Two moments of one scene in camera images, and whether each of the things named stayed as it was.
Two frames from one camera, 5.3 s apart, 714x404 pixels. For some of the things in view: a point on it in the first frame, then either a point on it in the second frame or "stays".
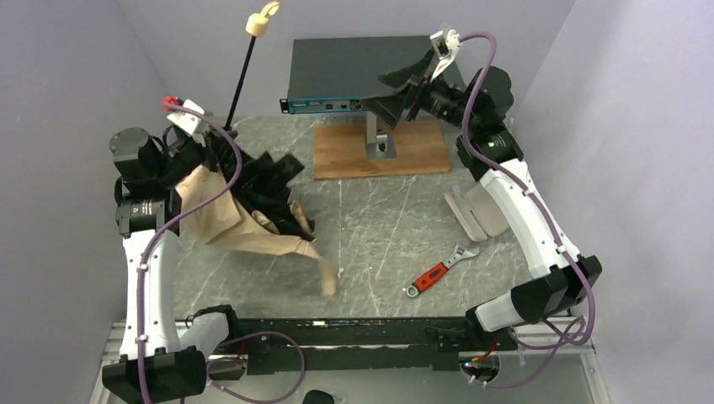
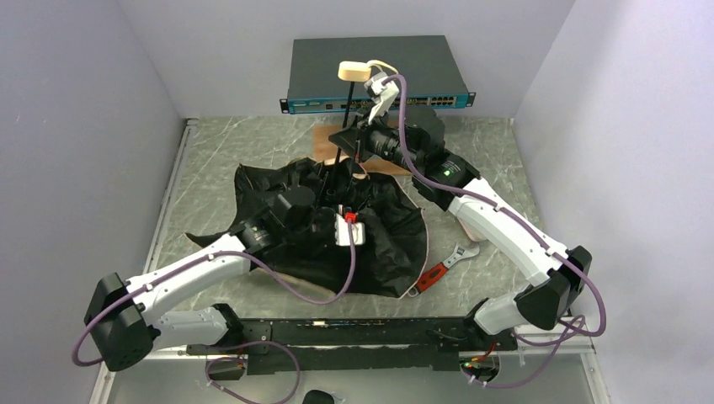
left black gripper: [221, 162] to [327, 210]
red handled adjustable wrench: [435, 272] stays
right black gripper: [413, 97] to [354, 141]
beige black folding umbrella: [258, 210] to [304, 258]
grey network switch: [336, 74] stays
